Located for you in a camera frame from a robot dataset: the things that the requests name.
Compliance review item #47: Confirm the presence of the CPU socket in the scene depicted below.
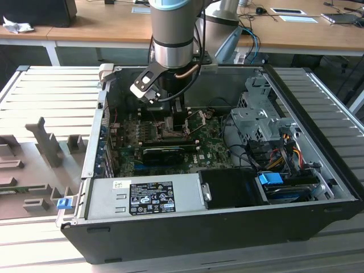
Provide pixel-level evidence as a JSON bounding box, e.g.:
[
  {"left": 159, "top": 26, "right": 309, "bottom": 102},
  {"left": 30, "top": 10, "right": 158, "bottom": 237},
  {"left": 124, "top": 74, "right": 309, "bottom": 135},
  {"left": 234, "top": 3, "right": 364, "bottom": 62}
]
[{"left": 153, "top": 118, "right": 190, "bottom": 140}]

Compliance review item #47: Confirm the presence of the installed RAM stick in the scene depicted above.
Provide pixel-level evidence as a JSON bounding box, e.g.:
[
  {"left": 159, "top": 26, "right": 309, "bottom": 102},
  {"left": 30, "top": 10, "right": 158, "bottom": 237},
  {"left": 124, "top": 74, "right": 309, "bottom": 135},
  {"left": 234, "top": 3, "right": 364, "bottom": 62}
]
[{"left": 140, "top": 138, "right": 200, "bottom": 151}]

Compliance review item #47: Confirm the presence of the graphics card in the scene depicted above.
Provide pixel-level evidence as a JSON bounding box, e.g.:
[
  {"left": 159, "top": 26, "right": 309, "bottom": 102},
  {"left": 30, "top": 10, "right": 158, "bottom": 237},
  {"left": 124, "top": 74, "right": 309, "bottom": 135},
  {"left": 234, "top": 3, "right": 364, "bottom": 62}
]
[{"left": 142, "top": 146, "right": 185, "bottom": 167}]

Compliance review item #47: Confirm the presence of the green motherboard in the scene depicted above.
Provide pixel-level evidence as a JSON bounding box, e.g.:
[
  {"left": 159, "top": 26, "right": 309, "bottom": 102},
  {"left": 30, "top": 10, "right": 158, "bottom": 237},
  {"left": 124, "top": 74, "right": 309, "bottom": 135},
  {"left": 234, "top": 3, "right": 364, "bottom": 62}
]
[{"left": 107, "top": 107, "right": 238, "bottom": 177}]

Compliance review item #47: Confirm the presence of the metal drive cage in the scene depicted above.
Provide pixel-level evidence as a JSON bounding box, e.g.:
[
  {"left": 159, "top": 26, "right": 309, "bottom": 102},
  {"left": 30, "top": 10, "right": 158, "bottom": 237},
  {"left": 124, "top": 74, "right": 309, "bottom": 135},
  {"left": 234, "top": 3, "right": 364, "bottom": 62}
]
[{"left": 229, "top": 74, "right": 298, "bottom": 143}]

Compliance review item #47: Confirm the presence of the wooden desk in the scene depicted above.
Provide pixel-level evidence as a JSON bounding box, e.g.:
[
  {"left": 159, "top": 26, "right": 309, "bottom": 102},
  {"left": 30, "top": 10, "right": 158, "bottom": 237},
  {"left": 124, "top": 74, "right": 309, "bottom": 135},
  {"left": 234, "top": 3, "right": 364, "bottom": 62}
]
[
  {"left": 235, "top": 0, "right": 364, "bottom": 57},
  {"left": 0, "top": 0, "right": 156, "bottom": 67}
]

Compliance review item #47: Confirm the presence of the grey power supply unit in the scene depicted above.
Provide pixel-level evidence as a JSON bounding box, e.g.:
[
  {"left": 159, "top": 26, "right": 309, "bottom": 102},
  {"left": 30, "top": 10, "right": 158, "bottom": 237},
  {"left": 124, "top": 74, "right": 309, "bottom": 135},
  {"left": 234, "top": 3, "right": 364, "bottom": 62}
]
[{"left": 85, "top": 172, "right": 206, "bottom": 222}]

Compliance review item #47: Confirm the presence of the hard disk in blue carrier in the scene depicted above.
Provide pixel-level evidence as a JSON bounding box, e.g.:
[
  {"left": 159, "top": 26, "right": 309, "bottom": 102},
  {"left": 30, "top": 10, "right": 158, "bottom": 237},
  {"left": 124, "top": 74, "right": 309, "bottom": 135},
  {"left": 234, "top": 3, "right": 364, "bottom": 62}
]
[{"left": 257, "top": 172, "right": 319, "bottom": 205}]

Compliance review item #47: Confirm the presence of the white sheet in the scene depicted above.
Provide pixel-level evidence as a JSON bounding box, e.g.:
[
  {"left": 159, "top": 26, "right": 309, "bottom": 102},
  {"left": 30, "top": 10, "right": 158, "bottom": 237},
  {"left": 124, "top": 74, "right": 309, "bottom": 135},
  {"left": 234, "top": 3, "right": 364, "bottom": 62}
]
[{"left": 279, "top": 15, "right": 319, "bottom": 23}]

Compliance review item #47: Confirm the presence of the black PC case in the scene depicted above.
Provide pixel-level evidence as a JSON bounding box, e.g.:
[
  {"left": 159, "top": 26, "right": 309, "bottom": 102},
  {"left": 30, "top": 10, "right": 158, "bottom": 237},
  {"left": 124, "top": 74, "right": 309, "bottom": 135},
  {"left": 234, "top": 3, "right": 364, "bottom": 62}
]
[{"left": 55, "top": 64, "right": 364, "bottom": 265}]

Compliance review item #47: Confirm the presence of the black computer box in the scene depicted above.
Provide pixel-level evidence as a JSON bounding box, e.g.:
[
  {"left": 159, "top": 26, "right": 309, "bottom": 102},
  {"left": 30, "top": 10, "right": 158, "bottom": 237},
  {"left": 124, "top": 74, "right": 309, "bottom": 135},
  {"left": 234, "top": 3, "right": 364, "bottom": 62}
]
[{"left": 0, "top": 0, "right": 77, "bottom": 28}]

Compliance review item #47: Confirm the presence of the grey parts rack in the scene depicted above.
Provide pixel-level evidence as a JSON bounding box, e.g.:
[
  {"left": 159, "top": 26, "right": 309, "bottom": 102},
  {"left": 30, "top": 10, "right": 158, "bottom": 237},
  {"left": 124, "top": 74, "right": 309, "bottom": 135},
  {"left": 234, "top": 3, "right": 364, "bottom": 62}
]
[{"left": 0, "top": 115, "right": 89, "bottom": 220}]

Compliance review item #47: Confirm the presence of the crumpled white paper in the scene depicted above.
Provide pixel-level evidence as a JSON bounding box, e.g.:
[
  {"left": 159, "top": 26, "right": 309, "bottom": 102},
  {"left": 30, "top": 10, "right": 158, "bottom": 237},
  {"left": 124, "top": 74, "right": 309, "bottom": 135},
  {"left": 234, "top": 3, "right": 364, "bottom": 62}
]
[{"left": 2, "top": 15, "right": 35, "bottom": 35}]

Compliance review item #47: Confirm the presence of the grey laptop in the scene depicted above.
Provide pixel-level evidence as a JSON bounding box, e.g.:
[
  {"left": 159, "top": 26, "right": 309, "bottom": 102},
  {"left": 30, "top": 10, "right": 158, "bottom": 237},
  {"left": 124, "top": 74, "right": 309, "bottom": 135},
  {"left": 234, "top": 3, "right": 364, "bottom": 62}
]
[{"left": 320, "top": 13, "right": 363, "bottom": 26}]

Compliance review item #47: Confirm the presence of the green RAM stick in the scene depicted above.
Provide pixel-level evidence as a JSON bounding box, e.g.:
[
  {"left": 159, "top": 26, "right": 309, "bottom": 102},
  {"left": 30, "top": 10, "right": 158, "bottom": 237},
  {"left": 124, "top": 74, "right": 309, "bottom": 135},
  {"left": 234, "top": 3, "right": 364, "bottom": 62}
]
[{"left": 0, "top": 184, "right": 48, "bottom": 196}]

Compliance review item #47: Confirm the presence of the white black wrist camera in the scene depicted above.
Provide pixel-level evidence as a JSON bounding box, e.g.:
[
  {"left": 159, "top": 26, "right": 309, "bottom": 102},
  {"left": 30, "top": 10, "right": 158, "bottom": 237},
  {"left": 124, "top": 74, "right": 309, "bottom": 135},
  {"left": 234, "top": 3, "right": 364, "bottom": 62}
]
[{"left": 129, "top": 61, "right": 169, "bottom": 105}]

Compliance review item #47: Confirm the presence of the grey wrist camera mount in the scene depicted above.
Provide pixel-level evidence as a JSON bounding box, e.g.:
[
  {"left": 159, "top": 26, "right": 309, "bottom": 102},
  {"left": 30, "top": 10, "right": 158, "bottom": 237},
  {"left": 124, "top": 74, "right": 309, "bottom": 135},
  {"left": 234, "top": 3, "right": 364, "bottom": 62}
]
[{"left": 195, "top": 50, "right": 219, "bottom": 76}]

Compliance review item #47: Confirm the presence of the beige case handle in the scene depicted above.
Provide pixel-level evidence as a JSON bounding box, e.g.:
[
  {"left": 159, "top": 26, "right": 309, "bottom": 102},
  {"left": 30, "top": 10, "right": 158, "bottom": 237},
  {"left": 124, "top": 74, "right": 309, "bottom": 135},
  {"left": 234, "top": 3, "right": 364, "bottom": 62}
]
[{"left": 98, "top": 64, "right": 115, "bottom": 84}]

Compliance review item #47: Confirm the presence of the black cable bundle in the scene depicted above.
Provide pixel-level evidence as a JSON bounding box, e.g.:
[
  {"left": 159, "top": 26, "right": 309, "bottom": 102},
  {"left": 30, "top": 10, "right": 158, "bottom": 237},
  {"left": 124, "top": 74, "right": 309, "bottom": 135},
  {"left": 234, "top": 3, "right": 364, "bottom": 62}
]
[{"left": 244, "top": 139, "right": 275, "bottom": 171}]

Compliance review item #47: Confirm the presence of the yellow red black wire bundle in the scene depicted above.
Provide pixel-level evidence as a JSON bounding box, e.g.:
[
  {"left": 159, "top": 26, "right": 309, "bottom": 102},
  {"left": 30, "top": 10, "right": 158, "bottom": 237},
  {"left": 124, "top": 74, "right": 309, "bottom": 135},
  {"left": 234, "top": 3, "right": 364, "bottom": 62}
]
[{"left": 268, "top": 133, "right": 303, "bottom": 169}]

